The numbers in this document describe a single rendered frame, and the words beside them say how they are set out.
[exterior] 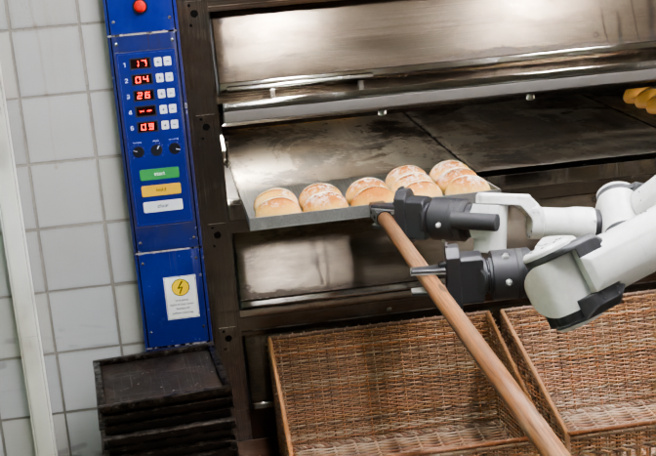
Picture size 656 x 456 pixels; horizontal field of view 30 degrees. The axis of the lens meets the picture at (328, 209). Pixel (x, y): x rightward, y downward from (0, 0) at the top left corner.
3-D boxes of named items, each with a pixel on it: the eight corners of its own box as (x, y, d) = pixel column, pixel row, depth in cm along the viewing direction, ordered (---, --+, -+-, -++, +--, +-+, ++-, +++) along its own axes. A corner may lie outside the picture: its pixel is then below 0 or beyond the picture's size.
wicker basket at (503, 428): (273, 439, 301) (263, 334, 294) (496, 410, 308) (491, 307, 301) (294, 538, 255) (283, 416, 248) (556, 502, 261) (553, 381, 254)
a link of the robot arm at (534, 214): (472, 191, 248) (538, 194, 249) (471, 235, 248) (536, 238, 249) (478, 192, 242) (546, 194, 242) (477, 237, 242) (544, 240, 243)
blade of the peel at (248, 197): (502, 201, 266) (501, 188, 265) (250, 230, 260) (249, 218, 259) (461, 166, 301) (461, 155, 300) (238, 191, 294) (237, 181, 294)
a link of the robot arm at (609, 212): (534, 217, 252) (627, 220, 253) (541, 256, 245) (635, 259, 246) (545, 183, 244) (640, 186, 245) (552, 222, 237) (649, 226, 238)
